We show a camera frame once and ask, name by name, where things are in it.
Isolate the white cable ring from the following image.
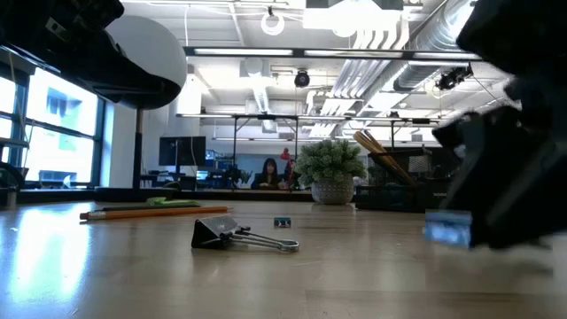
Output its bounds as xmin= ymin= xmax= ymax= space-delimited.
xmin=260 ymin=10 xmax=286 ymax=37

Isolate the black monitor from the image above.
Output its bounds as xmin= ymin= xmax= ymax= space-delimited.
xmin=158 ymin=136 xmax=207 ymax=167

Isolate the blue binder clip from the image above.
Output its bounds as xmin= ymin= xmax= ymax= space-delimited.
xmin=424 ymin=209 xmax=475 ymax=250

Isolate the green highlighter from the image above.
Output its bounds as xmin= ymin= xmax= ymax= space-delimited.
xmin=145 ymin=197 xmax=202 ymax=208

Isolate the person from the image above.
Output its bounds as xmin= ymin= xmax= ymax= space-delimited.
xmin=250 ymin=157 xmax=285 ymax=191

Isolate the black aluminium table frame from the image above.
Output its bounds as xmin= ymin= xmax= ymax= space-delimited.
xmin=0 ymin=45 xmax=485 ymax=204

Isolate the black background rig frame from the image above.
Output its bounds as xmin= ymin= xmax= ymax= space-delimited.
xmin=175 ymin=113 xmax=444 ymax=192

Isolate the artificial succulent in patterned pot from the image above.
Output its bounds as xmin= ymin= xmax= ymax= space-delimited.
xmin=293 ymin=138 xmax=369 ymax=206

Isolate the orange pencil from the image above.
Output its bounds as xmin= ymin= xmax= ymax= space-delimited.
xmin=79 ymin=205 xmax=234 ymax=222

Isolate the large black binder clip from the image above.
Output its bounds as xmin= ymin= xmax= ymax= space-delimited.
xmin=190 ymin=214 xmax=301 ymax=254

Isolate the dark blue pen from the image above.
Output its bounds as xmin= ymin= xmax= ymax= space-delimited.
xmin=100 ymin=202 xmax=201 ymax=212

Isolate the silver ventilation duct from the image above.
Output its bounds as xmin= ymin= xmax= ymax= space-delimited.
xmin=392 ymin=0 xmax=478 ymax=92

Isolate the white and black sphere lamp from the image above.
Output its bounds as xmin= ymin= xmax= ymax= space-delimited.
xmin=94 ymin=15 xmax=189 ymax=203

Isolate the black hanging camera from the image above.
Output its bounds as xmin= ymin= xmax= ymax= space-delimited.
xmin=435 ymin=65 xmax=475 ymax=92

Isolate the black overhead camera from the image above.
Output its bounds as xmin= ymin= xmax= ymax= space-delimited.
xmin=293 ymin=69 xmax=312 ymax=89

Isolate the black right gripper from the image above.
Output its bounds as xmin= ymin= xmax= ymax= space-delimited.
xmin=431 ymin=74 xmax=567 ymax=250

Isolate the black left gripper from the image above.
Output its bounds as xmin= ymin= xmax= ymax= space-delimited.
xmin=0 ymin=0 xmax=177 ymax=90

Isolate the black mesh desk organizer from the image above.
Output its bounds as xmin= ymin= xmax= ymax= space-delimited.
xmin=354 ymin=148 xmax=449 ymax=214

